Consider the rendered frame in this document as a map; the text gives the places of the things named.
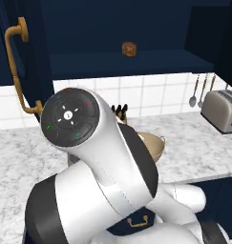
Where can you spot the hanging silver spoon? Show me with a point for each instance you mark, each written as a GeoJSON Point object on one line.
{"type": "Point", "coordinates": [194, 93]}

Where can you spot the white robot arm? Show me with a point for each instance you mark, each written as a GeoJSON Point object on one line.
{"type": "Point", "coordinates": [98, 178]}

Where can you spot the silver toaster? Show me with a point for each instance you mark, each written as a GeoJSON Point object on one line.
{"type": "Point", "coordinates": [221, 109]}

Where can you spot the hanging silver ladle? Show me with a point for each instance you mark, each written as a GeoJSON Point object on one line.
{"type": "Point", "coordinates": [202, 92]}

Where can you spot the tan wicker basket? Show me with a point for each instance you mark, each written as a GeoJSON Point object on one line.
{"type": "Point", "coordinates": [154, 144]}

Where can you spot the navy drawer front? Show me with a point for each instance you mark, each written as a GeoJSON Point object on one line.
{"type": "Point", "coordinates": [135, 222]}

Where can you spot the brown bread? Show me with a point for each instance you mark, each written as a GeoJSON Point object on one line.
{"type": "Point", "coordinates": [129, 49]}

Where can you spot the navy wall cabinet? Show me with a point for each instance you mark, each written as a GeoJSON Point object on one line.
{"type": "Point", "coordinates": [133, 35]}

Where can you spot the navy cabinet door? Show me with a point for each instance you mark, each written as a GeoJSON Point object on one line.
{"type": "Point", "coordinates": [15, 47]}

